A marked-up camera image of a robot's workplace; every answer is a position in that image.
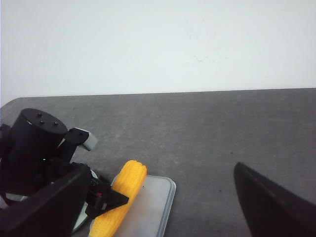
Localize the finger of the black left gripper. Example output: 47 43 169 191
85 177 129 219

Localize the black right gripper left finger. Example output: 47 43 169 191
0 162 92 237

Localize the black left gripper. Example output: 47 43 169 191
0 108 89 205

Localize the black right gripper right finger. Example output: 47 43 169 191
234 162 316 237

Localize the yellow corn cob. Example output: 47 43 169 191
89 160 147 237

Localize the light green plate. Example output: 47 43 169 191
4 168 99 234

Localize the silver digital kitchen scale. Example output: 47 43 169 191
114 175 176 237

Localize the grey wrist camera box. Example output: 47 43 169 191
75 127 98 151

